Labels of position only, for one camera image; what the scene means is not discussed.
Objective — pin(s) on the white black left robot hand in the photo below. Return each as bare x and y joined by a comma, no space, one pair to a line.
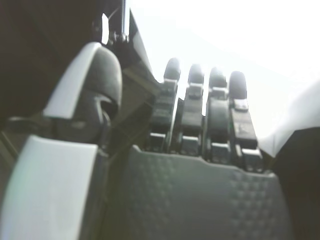
190,195

